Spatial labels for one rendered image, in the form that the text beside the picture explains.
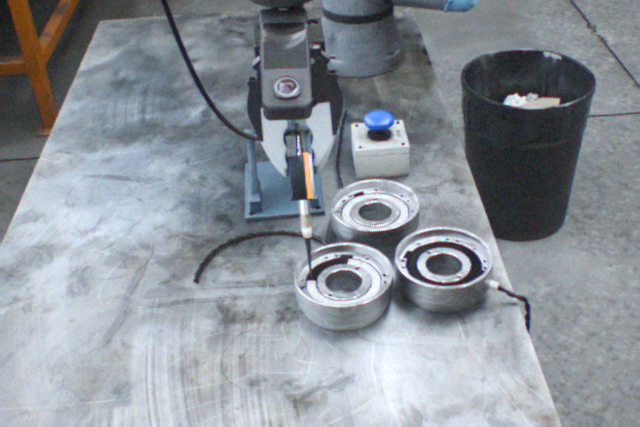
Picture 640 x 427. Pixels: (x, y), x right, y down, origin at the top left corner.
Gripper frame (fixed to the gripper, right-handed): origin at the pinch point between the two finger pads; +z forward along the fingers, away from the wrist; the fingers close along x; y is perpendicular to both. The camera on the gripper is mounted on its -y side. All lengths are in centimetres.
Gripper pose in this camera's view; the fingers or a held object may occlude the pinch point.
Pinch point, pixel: (300, 167)
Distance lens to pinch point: 89.0
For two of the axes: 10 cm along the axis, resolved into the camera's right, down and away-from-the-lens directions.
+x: -10.0, 0.9, -0.2
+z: 0.6, 8.2, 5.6
